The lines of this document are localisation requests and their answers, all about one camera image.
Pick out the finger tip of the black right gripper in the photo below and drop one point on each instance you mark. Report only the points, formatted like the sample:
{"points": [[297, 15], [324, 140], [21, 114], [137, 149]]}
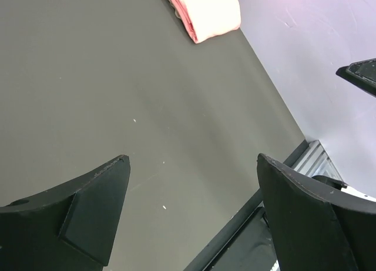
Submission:
{"points": [[361, 74]]}

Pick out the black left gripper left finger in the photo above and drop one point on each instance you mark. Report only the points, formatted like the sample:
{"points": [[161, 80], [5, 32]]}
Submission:
{"points": [[71, 226]]}

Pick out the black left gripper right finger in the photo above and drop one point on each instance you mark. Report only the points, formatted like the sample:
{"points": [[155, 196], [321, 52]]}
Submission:
{"points": [[315, 226]]}

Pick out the folded light pink t-shirt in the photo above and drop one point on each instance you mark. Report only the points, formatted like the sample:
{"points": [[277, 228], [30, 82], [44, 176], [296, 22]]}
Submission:
{"points": [[204, 19]]}

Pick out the aluminium frame rail front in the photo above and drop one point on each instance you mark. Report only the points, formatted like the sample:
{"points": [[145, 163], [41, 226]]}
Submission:
{"points": [[315, 161]]}

